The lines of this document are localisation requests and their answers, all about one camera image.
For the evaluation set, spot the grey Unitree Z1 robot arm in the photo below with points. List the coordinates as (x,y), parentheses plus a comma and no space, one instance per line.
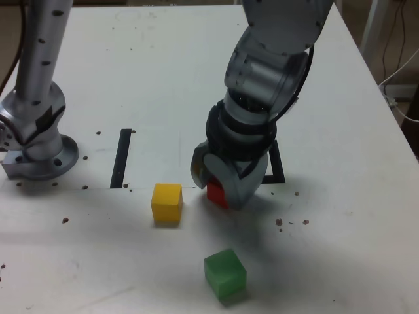
(278,29)

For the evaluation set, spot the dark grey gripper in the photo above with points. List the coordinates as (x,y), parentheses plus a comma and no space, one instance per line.
(244,163)

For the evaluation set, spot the green cube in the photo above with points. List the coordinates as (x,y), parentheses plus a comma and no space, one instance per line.
(224,274)

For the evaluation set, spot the red cube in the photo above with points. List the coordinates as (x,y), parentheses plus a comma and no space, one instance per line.
(216,194)

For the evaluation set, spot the yellow cube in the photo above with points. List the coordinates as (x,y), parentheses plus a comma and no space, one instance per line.
(166,206)

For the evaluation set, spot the white metal frame leg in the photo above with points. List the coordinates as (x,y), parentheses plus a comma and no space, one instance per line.
(371,26)

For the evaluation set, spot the black tape strip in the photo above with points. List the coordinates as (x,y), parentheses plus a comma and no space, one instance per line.
(120,157)

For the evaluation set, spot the black tape square outline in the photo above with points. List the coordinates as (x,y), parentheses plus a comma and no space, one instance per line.
(278,163)

